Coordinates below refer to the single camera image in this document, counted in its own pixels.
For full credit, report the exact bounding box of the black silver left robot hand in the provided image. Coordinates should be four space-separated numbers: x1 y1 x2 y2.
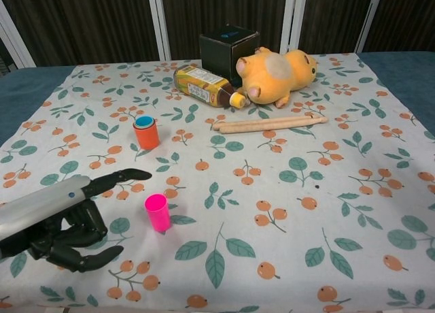
0 168 153 274

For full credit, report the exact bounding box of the floral print tablecloth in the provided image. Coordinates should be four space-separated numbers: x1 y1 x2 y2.
0 52 435 313

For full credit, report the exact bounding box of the wooden drumstick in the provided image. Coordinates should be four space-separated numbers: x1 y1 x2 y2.
212 115 322 130
219 116 329 135

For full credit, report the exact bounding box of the yellow hamster plush toy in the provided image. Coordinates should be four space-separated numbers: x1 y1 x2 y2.
235 46 319 109

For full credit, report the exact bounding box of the dark folding screen white frame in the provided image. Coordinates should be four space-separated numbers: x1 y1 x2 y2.
0 0 435 69

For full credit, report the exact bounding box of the tea bottle yellow label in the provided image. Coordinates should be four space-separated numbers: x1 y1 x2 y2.
173 64 246 109

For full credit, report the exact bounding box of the blue table cover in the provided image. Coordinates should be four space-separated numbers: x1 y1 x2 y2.
0 50 435 147

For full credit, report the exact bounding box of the pink plastic cup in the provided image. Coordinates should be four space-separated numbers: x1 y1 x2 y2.
144 193 173 233

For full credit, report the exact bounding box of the black cardboard box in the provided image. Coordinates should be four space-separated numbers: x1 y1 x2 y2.
198 24 261 81

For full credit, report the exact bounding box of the orange plastic cup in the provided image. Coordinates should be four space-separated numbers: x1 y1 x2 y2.
133 119 160 150

